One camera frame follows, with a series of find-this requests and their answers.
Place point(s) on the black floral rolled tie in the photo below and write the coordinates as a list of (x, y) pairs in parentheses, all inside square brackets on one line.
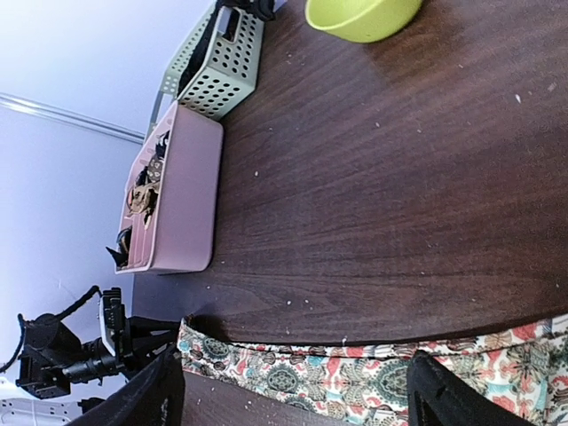
[(161, 145)]

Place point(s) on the brown dotted rolled tie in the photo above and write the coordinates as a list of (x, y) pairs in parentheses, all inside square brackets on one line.
[(154, 170)]

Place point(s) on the black tie in basket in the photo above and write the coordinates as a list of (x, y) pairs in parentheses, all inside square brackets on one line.
[(223, 21)]

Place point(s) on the floral paisley tie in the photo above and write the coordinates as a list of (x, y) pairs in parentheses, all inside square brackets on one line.
[(522, 369)]

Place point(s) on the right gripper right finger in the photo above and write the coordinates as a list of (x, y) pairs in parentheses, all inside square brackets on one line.
[(436, 396)]

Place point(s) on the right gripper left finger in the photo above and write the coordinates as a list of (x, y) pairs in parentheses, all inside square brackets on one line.
[(155, 396)]

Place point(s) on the pink divided organizer box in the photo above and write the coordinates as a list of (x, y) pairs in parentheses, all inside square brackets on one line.
[(179, 236)]

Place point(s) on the lime green bowl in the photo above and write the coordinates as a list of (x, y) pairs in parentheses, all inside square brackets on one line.
[(360, 21)]

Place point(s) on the green perforated plastic basket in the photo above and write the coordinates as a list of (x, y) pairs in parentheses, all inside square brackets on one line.
[(226, 78)]

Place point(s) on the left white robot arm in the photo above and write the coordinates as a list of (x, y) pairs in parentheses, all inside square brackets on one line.
[(51, 411)]

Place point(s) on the leopard print rolled tie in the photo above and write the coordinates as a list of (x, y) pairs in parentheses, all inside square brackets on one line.
[(142, 200)]

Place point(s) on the left aluminium frame post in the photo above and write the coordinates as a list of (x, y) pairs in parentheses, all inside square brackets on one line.
[(73, 119)]

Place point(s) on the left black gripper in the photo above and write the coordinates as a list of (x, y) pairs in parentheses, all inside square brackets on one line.
[(53, 358)]

